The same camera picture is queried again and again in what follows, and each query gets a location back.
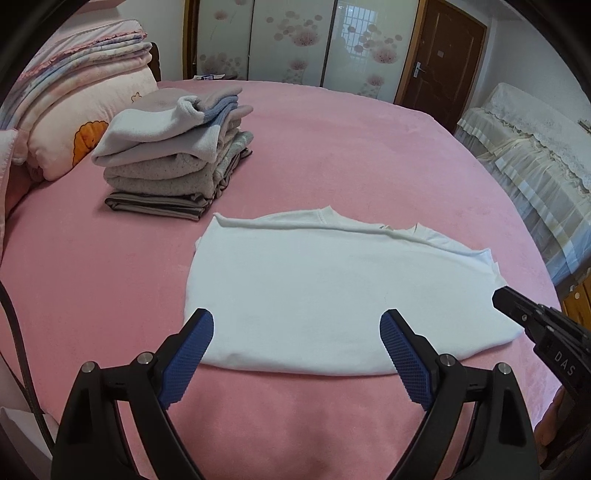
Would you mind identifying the white sweatshirt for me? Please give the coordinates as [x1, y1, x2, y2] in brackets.
[184, 207, 522, 376]

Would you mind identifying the stack of folded clothes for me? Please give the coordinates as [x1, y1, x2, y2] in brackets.
[91, 83, 253, 221]

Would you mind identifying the right hand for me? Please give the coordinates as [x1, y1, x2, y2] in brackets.
[534, 386, 575, 465]

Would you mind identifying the pink bed blanket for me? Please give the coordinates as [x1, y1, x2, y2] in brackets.
[1, 82, 558, 479]

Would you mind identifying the lace covered sofa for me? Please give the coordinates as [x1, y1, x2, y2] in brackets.
[455, 83, 590, 285]

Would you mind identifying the pink cartoon pillow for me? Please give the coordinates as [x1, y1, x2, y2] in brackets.
[20, 66, 157, 181]

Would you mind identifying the dark wooden headboard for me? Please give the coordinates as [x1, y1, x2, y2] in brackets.
[148, 42, 162, 82]

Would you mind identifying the brown wooden door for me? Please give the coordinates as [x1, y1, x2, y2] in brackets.
[394, 1, 489, 133]

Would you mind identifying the floral sliding wardrobe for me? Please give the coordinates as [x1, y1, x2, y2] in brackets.
[184, 0, 421, 102]

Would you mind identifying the folded pink striped quilt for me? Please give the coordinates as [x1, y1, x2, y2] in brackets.
[1, 20, 151, 131]

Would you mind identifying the black cable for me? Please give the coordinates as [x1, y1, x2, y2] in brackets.
[0, 280, 56, 458]

